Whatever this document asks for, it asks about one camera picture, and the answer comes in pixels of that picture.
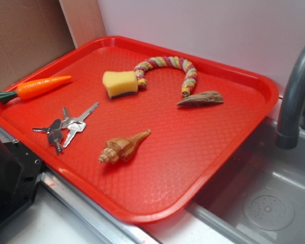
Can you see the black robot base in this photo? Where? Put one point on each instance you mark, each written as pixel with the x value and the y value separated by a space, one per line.
pixel 20 173

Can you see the orange toy carrot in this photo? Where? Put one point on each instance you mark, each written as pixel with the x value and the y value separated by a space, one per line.
pixel 30 89

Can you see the red plastic tray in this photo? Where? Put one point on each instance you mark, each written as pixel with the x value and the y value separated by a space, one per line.
pixel 186 146

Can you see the brown spiral seashell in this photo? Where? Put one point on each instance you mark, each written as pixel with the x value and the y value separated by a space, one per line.
pixel 122 149

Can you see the yellow sponge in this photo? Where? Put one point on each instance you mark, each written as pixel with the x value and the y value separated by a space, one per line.
pixel 119 84

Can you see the brown wood piece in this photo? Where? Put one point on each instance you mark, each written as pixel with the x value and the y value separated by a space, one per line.
pixel 206 98

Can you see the silver key bunch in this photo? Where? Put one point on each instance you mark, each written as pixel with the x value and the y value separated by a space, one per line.
pixel 73 124

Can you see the light wooden board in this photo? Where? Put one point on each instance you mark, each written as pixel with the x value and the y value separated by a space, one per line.
pixel 84 20

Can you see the grey toy sink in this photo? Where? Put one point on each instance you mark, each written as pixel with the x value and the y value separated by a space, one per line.
pixel 258 196

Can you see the grey faucet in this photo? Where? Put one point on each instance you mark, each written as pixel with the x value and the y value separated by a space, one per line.
pixel 292 112

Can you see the brown cardboard panel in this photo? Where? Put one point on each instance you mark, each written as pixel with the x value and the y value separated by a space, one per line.
pixel 32 34

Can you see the multicolour twisted rope toy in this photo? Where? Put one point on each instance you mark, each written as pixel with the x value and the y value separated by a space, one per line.
pixel 183 64

